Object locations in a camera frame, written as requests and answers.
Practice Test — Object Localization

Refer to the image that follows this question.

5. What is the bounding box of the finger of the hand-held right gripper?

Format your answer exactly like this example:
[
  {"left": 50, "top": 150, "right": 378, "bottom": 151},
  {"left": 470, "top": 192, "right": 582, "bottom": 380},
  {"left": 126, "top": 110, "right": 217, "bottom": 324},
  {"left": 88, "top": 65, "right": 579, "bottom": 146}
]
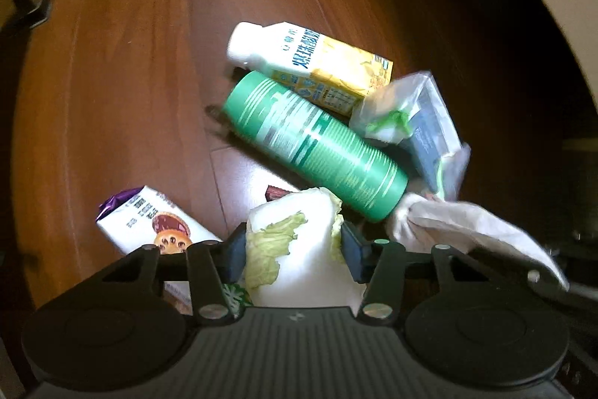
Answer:
[{"left": 527, "top": 267, "right": 598, "bottom": 304}]

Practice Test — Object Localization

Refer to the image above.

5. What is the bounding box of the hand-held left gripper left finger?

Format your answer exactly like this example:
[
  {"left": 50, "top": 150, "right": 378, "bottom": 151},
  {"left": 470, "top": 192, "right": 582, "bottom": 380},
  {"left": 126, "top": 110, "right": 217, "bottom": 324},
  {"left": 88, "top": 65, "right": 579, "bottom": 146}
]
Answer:
[{"left": 70, "top": 231, "right": 248, "bottom": 326}]

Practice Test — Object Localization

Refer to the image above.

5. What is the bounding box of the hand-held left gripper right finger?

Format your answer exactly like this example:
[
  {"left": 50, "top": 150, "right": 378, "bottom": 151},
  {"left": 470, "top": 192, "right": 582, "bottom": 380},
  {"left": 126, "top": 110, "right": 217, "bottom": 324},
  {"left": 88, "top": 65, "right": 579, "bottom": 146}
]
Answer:
[{"left": 340, "top": 221, "right": 519, "bottom": 326}]

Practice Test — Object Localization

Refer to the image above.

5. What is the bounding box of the napa cabbage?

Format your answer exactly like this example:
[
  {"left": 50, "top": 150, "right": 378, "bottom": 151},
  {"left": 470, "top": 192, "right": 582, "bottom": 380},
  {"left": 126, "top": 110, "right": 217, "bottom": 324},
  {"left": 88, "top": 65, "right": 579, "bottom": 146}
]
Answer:
[{"left": 245, "top": 188, "right": 370, "bottom": 309}]

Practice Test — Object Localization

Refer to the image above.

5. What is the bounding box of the purple white snack packet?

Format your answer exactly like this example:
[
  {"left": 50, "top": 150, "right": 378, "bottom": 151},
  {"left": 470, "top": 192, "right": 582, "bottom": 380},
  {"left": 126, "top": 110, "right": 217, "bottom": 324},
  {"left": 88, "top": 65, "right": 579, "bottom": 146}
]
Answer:
[{"left": 96, "top": 185, "right": 224, "bottom": 316}]

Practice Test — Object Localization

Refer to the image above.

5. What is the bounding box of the white tissue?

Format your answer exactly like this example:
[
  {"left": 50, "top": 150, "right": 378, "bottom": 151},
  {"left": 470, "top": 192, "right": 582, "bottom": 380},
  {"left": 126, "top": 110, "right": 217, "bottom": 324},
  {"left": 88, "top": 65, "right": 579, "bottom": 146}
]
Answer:
[{"left": 385, "top": 192, "right": 571, "bottom": 292}]

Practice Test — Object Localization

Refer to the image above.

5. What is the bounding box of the green can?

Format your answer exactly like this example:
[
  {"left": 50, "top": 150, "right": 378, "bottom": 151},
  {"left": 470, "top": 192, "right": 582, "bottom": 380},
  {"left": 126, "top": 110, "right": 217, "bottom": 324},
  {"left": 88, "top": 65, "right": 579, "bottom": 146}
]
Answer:
[{"left": 222, "top": 70, "right": 409, "bottom": 223}]

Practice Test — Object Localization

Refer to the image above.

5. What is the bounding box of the clear plastic snack packet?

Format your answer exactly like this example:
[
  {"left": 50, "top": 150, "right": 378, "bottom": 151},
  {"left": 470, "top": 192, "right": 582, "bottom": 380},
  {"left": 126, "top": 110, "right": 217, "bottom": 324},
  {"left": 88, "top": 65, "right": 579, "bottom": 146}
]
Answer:
[{"left": 349, "top": 71, "right": 472, "bottom": 201}]

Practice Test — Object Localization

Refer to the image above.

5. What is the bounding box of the yellow white drink bottle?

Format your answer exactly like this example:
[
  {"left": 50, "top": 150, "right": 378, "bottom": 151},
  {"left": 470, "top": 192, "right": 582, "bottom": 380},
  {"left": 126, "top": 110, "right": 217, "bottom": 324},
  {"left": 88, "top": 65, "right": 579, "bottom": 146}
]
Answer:
[{"left": 226, "top": 22, "right": 394, "bottom": 117}]

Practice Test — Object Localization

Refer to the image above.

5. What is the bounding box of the green white wrapper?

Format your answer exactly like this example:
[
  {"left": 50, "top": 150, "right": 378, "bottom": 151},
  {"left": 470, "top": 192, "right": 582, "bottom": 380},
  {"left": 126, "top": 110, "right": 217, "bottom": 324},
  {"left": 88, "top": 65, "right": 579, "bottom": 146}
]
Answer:
[{"left": 223, "top": 282, "right": 255, "bottom": 318}]

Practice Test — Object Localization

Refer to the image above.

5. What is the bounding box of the brown packet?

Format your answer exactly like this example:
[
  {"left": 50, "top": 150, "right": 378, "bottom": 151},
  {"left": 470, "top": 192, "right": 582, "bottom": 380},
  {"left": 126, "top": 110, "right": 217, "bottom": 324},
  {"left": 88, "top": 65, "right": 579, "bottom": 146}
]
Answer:
[{"left": 264, "top": 185, "right": 300, "bottom": 201}]

